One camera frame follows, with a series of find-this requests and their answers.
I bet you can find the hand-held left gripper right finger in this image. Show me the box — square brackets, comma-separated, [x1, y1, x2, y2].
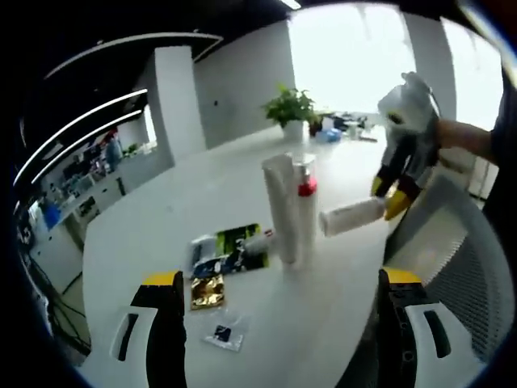
[370, 267, 468, 388]

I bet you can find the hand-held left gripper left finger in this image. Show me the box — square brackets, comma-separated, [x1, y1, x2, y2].
[107, 270, 189, 388]

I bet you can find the small white skincare bottle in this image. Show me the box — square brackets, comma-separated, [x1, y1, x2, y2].
[317, 199, 385, 238]

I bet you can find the gold foil skincare sachet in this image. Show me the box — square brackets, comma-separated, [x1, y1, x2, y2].
[189, 274, 227, 311]

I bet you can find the small clear skincare sachet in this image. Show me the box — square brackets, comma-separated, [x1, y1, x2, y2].
[203, 314, 251, 352]

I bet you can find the white skincare bottle red collar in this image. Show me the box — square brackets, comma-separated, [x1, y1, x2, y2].
[292, 152, 320, 266]

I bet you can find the white slim skincare tube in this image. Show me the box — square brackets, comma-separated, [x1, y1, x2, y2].
[261, 152, 303, 272]

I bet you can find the green black skincare sachet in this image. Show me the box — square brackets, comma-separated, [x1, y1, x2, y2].
[190, 223, 271, 276]

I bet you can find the white skincare tube red label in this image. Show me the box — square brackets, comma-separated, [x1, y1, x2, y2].
[241, 229, 284, 258]

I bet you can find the person's right hand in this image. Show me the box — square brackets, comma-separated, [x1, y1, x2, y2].
[437, 119, 494, 162]

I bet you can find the pile of dark small items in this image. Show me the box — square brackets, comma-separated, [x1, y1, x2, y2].
[343, 115, 379, 142]

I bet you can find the grey mesh office chair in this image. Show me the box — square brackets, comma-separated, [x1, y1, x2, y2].
[383, 173, 514, 365]

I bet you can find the blue plastic packet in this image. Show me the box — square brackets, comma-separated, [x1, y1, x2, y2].
[315, 128, 344, 143]

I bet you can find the potted green plant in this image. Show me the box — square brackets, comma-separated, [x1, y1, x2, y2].
[261, 83, 320, 141]

